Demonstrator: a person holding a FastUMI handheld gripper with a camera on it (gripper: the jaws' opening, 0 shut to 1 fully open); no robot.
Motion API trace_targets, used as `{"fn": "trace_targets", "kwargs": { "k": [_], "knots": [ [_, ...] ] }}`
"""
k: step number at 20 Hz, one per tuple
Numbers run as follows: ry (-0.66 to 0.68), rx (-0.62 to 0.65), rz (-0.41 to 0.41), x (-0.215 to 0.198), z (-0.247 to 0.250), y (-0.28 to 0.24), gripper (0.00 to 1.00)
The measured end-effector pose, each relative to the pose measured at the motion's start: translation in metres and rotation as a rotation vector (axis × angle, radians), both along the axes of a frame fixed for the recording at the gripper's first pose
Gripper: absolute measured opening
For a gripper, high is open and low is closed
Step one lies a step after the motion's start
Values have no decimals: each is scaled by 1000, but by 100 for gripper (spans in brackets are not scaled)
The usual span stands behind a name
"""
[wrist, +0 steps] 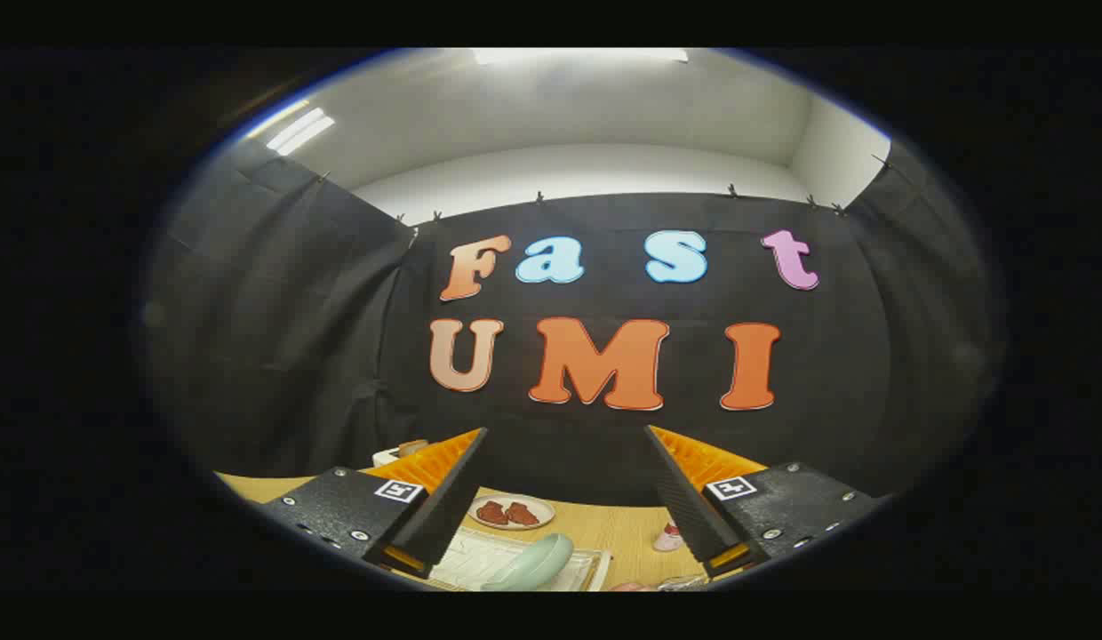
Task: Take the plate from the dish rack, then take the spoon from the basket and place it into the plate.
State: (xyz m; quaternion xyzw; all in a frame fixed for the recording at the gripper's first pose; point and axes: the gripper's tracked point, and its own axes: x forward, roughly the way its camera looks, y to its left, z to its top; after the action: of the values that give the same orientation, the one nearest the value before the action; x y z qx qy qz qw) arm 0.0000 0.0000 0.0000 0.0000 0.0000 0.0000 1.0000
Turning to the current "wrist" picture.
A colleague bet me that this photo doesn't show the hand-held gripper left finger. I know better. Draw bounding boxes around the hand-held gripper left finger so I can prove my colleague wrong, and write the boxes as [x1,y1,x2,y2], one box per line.
[260,427,490,579]

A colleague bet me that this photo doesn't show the ceiling light panel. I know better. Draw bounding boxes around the ceiling light panel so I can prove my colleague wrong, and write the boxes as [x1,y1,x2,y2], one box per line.
[265,107,337,157]

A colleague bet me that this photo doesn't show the cream toaster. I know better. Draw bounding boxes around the cream toaster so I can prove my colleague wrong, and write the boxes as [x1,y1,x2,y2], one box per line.
[373,439,430,468]

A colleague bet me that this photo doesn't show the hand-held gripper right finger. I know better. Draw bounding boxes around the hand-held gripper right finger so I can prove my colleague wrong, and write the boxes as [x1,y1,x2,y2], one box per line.
[644,425,890,579]

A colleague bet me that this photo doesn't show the beige plate with meat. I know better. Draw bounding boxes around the beige plate with meat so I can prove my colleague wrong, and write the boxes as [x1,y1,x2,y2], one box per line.
[468,493,556,532]

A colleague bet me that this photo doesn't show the pale green plate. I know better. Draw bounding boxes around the pale green plate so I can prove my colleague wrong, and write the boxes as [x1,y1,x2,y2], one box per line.
[480,533,575,593]

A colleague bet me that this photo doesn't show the white wire dish rack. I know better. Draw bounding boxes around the white wire dish rack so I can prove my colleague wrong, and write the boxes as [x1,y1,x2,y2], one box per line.
[427,526,612,593]

